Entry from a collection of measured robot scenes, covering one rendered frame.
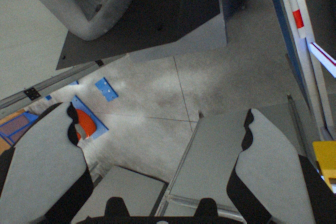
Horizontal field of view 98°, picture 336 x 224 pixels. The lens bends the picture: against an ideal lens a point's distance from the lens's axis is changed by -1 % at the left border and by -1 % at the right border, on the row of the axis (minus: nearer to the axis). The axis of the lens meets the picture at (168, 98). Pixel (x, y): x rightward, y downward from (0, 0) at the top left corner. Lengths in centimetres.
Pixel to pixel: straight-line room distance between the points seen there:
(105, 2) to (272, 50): 133
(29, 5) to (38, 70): 55
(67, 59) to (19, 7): 142
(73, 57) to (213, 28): 30
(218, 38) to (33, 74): 132
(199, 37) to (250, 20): 101
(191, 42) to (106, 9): 24
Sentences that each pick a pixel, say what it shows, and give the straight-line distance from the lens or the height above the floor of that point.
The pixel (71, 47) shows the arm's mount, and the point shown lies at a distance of 33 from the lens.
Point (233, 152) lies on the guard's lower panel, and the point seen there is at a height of 58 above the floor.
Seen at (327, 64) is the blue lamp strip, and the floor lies 99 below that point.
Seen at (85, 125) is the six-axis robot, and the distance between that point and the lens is 344.
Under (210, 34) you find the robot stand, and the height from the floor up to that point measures 100.
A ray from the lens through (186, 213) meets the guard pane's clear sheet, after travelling 118.
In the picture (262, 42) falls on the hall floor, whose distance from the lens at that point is 143.
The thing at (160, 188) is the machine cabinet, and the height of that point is 19.
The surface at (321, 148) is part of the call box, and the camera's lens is 56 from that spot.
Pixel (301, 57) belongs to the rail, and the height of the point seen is 86.
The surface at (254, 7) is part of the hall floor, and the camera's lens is 139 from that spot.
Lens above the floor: 138
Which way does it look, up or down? 47 degrees down
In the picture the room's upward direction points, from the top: 141 degrees counter-clockwise
